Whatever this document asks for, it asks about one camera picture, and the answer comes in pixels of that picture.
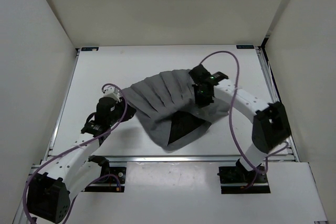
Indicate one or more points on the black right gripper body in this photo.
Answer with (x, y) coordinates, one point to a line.
(200, 99)

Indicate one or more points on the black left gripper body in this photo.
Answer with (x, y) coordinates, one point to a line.
(118, 108)

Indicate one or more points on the grey pleated skirt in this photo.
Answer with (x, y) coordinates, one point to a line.
(165, 107)

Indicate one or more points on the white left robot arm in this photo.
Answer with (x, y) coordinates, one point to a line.
(52, 189)

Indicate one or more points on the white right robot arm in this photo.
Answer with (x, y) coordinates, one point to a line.
(270, 122)

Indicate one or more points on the blue label right corner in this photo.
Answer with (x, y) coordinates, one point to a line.
(241, 47)

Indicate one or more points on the blue label corner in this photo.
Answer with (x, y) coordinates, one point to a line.
(89, 49)
(241, 47)

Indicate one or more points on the blue label left corner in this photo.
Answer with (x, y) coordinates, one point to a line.
(89, 49)

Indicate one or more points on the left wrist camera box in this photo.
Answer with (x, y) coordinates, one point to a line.
(112, 92)

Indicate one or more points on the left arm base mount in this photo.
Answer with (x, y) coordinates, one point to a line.
(112, 178)

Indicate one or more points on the aluminium frame rail right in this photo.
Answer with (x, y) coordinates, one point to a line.
(272, 87)

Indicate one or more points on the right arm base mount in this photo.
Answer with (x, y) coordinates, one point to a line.
(234, 180)

